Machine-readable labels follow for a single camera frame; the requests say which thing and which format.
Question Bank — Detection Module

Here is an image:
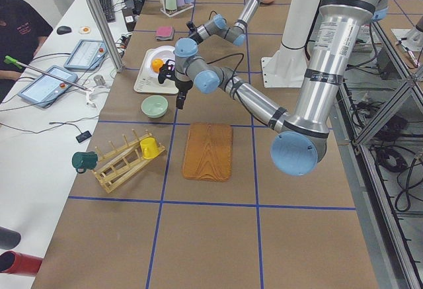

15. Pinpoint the aluminium frame post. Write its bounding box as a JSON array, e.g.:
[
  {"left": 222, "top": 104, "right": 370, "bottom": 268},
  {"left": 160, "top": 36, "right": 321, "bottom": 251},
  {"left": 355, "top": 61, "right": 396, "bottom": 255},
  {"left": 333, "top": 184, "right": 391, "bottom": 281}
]
[{"left": 86, "top": 0, "right": 124, "bottom": 73}]

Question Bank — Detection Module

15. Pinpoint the seated person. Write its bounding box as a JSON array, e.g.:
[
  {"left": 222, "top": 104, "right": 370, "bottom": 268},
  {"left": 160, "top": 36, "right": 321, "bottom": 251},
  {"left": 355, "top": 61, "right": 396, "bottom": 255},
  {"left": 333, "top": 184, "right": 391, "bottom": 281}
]
[{"left": 0, "top": 0, "right": 53, "bottom": 99}]

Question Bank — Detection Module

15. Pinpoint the white round plate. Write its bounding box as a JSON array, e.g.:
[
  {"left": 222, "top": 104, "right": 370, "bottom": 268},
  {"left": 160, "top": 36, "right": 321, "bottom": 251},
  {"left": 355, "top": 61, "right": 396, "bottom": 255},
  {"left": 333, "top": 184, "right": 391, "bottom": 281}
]
[{"left": 144, "top": 46, "right": 175, "bottom": 75}]

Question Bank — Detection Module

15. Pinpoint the yellow mug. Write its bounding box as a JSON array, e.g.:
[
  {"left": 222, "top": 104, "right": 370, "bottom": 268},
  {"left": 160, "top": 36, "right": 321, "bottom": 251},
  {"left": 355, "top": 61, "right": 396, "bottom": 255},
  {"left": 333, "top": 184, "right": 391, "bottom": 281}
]
[{"left": 140, "top": 137, "right": 160, "bottom": 159}]

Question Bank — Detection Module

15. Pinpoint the cream bear tray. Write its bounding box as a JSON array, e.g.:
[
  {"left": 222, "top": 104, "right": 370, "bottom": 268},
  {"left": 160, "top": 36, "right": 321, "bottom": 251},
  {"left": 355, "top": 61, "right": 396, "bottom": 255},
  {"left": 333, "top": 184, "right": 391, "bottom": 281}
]
[{"left": 134, "top": 49, "right": 178, "bottom": 95}]

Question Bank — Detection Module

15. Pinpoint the wooden dish rack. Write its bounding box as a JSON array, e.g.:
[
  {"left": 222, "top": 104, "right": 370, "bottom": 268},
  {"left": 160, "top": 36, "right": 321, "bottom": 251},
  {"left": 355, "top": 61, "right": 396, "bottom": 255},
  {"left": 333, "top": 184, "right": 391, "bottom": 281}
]
[{"left": 91, "top": 129, "right": 166, "bottom": 193}]

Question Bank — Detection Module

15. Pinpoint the grey cloth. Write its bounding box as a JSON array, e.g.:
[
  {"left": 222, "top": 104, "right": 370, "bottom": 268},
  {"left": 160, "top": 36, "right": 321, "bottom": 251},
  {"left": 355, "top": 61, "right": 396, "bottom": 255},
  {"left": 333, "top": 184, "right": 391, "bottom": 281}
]
[{"left": 155, "top": 35, "right": 174, "bottom": 42}]

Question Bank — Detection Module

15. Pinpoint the wooden cutting board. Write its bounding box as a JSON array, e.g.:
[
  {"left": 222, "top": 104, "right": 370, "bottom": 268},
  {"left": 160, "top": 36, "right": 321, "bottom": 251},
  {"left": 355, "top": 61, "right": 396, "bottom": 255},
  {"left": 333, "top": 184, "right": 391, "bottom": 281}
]
[{"left": 182, "top": 123, "right": 233, "bottom": 182}]

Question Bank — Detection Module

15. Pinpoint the pink cloth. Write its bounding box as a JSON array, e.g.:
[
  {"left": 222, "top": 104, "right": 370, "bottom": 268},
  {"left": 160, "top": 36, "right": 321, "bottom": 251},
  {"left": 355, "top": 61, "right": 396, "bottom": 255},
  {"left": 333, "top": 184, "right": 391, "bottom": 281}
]
[{"left": 155, "top": 26, "right": 174, "bottom": 36}]

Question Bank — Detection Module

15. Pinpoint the green cup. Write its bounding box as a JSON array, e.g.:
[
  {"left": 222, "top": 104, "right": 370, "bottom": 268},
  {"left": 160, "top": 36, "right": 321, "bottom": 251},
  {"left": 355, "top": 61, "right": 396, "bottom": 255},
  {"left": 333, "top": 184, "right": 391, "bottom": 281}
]
[{"left": 165, "top": 0, "right": 178, "bottom": 13}]

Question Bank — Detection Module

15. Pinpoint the teach pendant far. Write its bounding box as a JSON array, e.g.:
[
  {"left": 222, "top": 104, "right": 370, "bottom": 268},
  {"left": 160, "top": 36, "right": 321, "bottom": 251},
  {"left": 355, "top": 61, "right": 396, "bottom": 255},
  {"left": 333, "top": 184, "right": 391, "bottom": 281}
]
[{"left": 63, "top": 39, "right": 107, "bottom": 71}]

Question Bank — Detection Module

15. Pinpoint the black keyboard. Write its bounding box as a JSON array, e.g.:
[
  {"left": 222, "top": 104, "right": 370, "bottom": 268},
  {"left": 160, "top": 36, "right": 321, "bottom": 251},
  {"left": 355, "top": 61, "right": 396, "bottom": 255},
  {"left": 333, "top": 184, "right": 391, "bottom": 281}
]
[{"left": 98, "top": 0, "right": 116, "bottom": 22}]

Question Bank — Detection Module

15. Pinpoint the orange fruit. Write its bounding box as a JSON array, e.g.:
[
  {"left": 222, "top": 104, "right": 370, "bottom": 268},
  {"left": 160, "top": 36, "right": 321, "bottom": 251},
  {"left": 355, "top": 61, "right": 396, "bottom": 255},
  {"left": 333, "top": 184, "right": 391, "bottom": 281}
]
[{"left": 151, "top": 58, "right": 164, "bottom": 73}]

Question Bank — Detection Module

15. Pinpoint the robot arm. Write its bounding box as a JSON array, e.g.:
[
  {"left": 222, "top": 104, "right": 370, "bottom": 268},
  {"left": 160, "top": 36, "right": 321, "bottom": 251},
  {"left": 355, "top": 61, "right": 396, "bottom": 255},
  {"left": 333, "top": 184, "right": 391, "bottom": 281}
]
[
  {"left": 174, "top": 0, "right": 387, "bottom": 176},
  {"left": 186, "top": 0, "right": 262, "bottom": 46}
]

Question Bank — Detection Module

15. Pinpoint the small metal cylinder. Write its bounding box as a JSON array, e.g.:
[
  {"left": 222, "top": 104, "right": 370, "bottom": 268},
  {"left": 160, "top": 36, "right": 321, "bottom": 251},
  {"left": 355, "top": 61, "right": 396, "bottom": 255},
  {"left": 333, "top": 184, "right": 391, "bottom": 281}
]
[{"left": 93, "top": 75, "right": 106, "bottom": 86}]

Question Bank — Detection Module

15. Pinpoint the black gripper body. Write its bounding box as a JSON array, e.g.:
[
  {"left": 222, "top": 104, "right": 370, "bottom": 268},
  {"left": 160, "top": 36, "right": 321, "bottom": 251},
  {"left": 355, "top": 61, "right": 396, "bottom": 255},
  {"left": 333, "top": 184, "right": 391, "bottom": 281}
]
[
  {"left": 175, "top": 79, "right": 192, "bottom": 95},
  {"left": 188, "top": 29, "right": 202, "bottom": 43}
]

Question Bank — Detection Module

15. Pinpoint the teach pendant near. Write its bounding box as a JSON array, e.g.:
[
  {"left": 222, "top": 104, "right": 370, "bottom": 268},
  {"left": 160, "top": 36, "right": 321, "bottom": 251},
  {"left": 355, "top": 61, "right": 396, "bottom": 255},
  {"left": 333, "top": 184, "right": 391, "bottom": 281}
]
[{"left": 18, "top": 65, "right": 78, "bottom": 108}]

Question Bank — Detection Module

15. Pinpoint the black computer mouse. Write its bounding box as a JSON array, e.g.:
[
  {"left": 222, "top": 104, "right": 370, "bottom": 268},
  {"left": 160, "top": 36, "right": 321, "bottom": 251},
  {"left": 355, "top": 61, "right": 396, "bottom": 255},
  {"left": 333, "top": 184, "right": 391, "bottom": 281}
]
[{"left": 56, "top": 26, "right": 72, "bottom": 35}]

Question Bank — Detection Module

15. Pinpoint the dark green mug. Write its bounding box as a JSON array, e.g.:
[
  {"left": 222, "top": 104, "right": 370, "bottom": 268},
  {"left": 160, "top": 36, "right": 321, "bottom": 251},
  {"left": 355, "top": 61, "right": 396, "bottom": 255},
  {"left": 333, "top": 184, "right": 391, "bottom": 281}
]
[{"left": 71, "top": 151, "right": 98, "bottom": 174}]

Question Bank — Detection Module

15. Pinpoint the red mug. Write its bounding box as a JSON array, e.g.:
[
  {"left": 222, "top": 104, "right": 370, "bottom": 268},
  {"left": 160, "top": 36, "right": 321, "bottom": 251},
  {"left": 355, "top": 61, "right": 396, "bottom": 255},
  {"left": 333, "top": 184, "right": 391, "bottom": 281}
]
[{"left": 1, "top": 251, "right": 43, "bottom": 276}]

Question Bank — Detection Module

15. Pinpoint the teach pendant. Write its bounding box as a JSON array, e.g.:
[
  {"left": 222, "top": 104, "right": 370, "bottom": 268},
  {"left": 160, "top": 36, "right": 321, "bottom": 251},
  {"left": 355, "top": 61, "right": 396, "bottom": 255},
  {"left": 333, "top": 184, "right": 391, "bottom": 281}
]
[
  {"left": 18, "top": 65, "right": 78, "bottom": 108},
  {"left": 63, "top": 39, "right": 107, "bottom": 71}
]

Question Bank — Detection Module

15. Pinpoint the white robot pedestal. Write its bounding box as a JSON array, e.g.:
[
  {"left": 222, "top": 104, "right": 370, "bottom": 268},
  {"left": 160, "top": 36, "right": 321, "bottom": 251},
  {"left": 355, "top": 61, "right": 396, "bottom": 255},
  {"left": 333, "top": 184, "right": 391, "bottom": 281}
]
[{"left": 262, "top": 0, "right": 320, "bottom": 88}]

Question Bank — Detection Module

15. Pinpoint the green bowl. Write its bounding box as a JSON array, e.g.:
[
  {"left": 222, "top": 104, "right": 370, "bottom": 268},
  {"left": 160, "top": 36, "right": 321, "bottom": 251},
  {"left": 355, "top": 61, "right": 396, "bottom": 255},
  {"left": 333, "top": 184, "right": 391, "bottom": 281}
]
[{"left": 141, "top": 95, "right": 169, "bottom": 118}]

